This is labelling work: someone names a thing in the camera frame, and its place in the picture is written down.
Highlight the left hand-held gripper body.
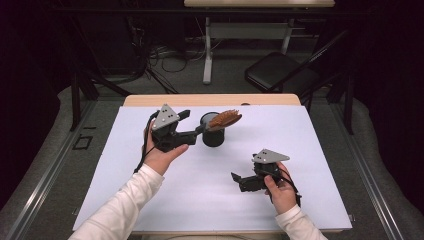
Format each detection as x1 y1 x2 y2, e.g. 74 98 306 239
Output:
151 103 201 154

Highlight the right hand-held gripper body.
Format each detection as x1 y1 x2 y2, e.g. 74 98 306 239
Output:
238 148 291 194

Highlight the black mesh cup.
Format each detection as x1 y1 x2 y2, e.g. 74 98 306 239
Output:
199 111 226 148

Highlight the brown wooden hairbrush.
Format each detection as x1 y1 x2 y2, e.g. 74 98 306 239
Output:
206 109 243 132

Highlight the person's left hand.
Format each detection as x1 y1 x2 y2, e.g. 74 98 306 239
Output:
143 119 190 177

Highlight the person's right hand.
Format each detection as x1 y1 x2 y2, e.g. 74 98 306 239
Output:
263 161 298 215

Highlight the light wooden table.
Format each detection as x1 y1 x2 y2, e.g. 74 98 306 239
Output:
79 93 346 236

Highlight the white foam board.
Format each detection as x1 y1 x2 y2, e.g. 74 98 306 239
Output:
72 105 353 233

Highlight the black folding chair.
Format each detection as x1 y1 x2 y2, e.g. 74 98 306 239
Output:
244 29 351 94

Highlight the black metal stand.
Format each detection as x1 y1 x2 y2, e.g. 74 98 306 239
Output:
299 71 355 135
69 16 133 132

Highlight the white desk with wooden top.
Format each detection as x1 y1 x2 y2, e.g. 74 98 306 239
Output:
183 0 336 85

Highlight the left hand-held gripper cable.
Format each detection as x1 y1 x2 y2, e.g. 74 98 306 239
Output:
133 110 160 174

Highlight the hand-held gripper cable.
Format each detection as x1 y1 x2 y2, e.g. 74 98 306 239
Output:
133 110 160 174
266 166 303 208

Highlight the right hand-held gripper cable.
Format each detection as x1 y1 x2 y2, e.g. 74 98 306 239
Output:
266 166 303 208

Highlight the bundle of floor cables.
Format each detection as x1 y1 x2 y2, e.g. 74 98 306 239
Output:
129 16 208 94

